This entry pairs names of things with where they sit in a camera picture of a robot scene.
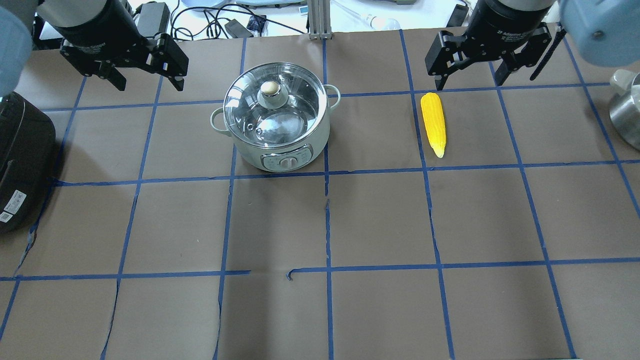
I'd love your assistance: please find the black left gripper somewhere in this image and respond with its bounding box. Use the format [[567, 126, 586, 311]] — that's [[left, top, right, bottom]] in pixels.
[[52, 0, 189, 92]]

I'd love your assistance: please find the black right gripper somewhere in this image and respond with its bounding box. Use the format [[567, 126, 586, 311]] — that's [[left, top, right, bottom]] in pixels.
[[425, 0, 553, 91]]

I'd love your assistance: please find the yellow corn cob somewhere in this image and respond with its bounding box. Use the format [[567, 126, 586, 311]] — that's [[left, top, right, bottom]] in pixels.
[[420, 92, 447, 158]]

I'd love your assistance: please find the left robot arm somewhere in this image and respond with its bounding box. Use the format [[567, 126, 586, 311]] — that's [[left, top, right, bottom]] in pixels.
[[0, 0, 189, 96]]

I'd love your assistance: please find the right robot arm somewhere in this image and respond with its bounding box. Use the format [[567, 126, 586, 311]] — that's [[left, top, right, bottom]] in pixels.
[[424, 0, 640, 91]]

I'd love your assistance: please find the glass pot lid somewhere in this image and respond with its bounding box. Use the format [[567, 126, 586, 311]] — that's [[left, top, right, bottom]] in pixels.
[[221, 62, 330, 149]]

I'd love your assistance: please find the pale green electric pot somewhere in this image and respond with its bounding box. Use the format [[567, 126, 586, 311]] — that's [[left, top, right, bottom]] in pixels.
[[209, 80, 342, 173]]

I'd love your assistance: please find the black power adapter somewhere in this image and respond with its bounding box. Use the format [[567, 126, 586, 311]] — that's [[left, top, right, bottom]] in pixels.
[[135, 2, 170, 39]]

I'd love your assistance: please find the steel kettle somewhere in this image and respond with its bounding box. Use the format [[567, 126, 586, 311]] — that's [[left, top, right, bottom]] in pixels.
[[608, 69, 640, 150]]

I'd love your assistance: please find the aluminium frame post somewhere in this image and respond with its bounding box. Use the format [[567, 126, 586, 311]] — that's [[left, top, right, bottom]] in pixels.
[[306, 0, 333, 40]]

